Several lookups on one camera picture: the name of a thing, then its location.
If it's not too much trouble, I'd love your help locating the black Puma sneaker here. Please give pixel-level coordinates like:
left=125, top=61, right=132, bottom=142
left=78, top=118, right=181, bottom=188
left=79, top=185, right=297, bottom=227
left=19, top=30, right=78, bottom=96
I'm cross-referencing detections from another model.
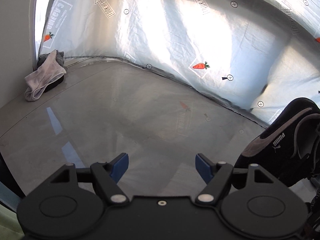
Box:
left=234, top=98, right=319, bottom=187

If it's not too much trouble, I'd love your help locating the pinkish white cloth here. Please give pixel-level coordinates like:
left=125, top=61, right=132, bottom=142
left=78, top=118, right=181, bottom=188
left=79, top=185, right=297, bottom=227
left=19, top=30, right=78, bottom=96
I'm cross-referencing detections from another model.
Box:
left=24, top=49, right=66, bottom=102

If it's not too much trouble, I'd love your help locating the dark grey cloth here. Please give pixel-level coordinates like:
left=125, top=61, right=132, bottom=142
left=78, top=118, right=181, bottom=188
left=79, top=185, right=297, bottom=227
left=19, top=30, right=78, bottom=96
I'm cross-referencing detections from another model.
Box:
left=36, top=50, right=65, bottom=93

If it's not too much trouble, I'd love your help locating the white printed bed sheet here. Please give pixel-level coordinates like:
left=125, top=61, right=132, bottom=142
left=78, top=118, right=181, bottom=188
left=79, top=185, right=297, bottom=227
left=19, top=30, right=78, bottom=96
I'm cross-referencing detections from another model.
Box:
left=39, top=0, right=319, bottom=124

